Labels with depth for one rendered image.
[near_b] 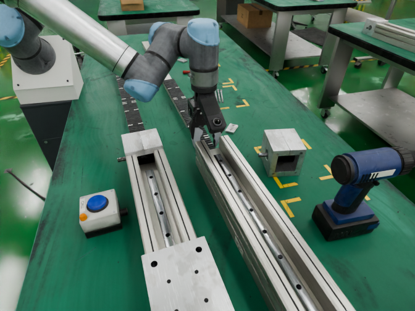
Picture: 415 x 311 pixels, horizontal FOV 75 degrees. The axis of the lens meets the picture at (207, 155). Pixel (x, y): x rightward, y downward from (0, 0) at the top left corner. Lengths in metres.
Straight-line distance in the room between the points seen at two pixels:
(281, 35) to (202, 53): 2.59
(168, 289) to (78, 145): 0.64
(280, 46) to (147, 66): 2.67
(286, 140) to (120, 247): 0.50
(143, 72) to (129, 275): 0.45
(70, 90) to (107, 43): 0.59
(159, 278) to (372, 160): 0.42
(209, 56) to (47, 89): 0.78
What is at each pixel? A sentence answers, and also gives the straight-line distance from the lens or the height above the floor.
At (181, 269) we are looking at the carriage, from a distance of 0.46.
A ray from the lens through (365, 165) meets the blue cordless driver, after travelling 0.56.
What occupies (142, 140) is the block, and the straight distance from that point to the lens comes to 0.76.
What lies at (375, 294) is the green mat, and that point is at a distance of 0.66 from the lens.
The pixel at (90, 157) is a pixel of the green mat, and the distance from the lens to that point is 0.91.
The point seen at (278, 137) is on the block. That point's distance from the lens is 0.77.
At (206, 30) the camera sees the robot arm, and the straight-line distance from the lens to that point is 0.67.
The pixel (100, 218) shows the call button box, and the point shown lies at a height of 0.84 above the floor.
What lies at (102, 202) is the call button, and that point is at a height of 0.85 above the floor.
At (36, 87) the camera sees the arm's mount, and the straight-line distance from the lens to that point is 1.28.
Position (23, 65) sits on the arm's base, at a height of 0.93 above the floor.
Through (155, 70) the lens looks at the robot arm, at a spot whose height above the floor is 1.06.
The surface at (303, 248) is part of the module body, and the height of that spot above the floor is 0.86.
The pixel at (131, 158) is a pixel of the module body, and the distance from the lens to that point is 0.72.
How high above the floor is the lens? 1.31
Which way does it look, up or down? 39 degrees down
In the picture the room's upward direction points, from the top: straight up
